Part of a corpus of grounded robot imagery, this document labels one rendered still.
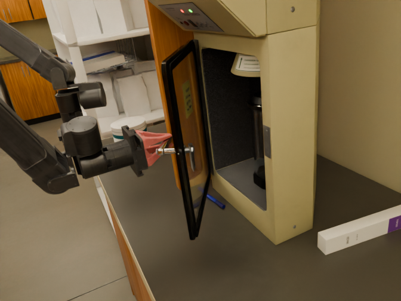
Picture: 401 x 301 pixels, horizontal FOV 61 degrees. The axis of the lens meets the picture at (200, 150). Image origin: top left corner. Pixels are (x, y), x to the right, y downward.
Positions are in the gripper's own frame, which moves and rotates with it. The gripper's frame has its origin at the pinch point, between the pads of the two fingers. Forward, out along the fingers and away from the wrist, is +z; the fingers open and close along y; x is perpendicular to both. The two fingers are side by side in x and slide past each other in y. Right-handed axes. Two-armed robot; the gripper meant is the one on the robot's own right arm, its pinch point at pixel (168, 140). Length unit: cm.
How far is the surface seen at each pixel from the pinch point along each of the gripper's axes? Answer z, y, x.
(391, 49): 59, 10, -9
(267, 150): 15.9, -1.9, -15.5
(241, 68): 17.9, 13.2, -4.4
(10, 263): -76, -120, 155
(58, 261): -47, -120, 138
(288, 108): 20.2, 6.4, -17.0
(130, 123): 3, -11, 51
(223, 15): 9.3, 25.2, -13.7
